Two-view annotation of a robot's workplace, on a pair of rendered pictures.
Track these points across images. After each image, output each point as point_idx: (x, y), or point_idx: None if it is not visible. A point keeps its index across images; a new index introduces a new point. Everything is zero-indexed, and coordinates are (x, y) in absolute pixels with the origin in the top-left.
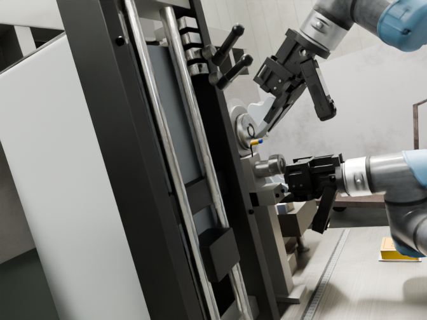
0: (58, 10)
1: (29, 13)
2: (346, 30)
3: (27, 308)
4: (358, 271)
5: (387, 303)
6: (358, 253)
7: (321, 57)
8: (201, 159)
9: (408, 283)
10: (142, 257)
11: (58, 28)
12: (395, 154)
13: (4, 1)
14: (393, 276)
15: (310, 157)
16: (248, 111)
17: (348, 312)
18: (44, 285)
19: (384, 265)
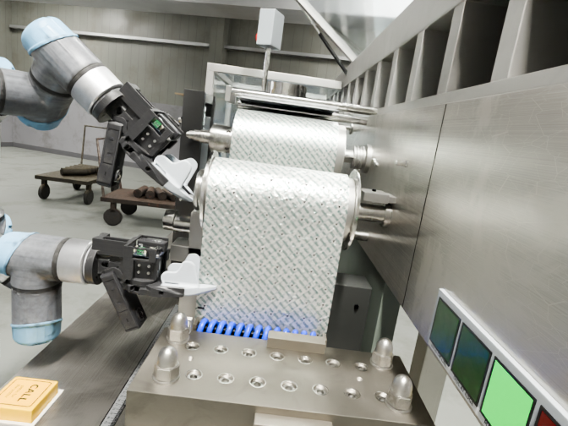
0: (415, 13)
1: (401, 31)
2: (71, 94)
3: (342, 259)
4: (97, 376)
5: (91, 340)
6: (79, 412)
7: (106, 121)
8: None
9: (57, 357)
10: None
11: (408, 39)
12: (41, 234)
13: (396, 29)
14: (64, 366)
15: (131, 247)
16: (195, 166)
17: (128, 334)
18: (346, 256)
19: (62, 384)
